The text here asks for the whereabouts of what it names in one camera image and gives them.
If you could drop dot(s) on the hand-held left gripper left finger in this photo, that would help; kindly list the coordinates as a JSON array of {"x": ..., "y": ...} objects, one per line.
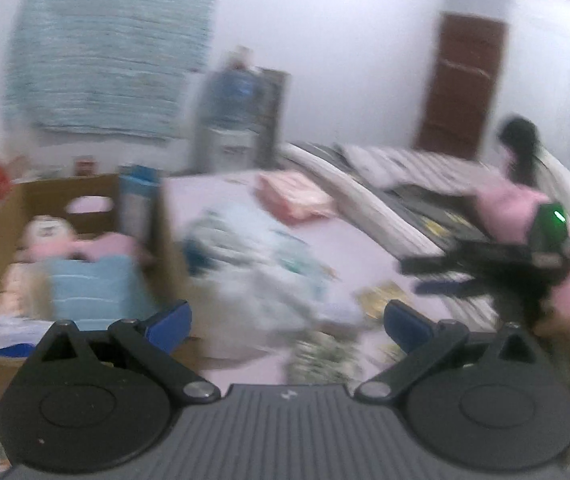
[{"x": 170, "y": 325}]

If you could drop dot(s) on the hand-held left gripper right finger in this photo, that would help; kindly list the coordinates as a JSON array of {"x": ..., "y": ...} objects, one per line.
[{"x": 405, "y": 325}]

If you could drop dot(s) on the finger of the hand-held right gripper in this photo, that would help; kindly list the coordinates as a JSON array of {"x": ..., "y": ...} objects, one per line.
[
  {"x": 445, "y": 287},
  {"x": 430, "y": 264}
]

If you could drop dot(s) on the light blue cloth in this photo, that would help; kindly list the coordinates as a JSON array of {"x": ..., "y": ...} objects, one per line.
[{"x": 95, "y": 285}]

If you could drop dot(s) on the pink bunny plush toy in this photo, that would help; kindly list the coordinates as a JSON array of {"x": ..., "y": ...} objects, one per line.
[{"x": 45, "y": 230}]

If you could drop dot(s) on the brown cardboard box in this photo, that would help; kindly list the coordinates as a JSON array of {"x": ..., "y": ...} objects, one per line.
[{"x": 2, "y": 210}]

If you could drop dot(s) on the gold foil packet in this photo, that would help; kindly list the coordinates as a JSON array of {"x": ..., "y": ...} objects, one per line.
[{"x": 382, "y": 297}]

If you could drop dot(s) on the green floral scrunchie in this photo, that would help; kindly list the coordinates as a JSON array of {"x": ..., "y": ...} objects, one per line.
[{"x": 322, "y": 355}]

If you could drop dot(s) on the grey checked blanket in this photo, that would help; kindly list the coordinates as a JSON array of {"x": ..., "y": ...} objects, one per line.
[{"x": 415, "y": 165}]

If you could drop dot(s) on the white plastic bag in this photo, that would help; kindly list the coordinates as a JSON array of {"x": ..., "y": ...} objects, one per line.
[{"x": 265, "y": 270}]

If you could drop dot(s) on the white folded quilt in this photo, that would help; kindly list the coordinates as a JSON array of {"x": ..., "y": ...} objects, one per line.
[{"x": 345, "y": 185}]

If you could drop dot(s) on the red tissue pack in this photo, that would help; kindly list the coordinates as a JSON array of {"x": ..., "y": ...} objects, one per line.
[{"x": 295, "y": 195}]

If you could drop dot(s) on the pale patterned packet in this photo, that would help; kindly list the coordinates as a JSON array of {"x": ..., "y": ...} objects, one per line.
[{"x": 20, "y": 290}]

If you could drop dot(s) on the white and blue pack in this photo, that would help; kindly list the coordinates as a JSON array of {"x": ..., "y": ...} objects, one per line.
[{"x": 15, "y": 337}]

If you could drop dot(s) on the red box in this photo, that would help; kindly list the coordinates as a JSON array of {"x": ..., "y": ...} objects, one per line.
[{"x": 87, "y": 166}]

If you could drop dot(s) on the brown wooden door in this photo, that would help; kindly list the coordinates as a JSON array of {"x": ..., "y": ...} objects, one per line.
[{"x": 462, "y": 85}]

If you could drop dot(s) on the grey patterned folded mat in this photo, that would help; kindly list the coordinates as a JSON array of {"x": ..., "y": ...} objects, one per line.
[{"x": 271, "y": 120}]

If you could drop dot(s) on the blue water bottle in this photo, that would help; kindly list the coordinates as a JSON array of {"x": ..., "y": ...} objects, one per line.
[{"x": 232, "y": 100}]

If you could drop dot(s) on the small pink container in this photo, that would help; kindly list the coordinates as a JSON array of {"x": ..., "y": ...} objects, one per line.
[{"x": 241, "y": 59}]

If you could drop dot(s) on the teal floral wall cloth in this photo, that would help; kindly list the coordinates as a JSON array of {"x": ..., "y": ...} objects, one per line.
[{"x": 110, "y": 45}]

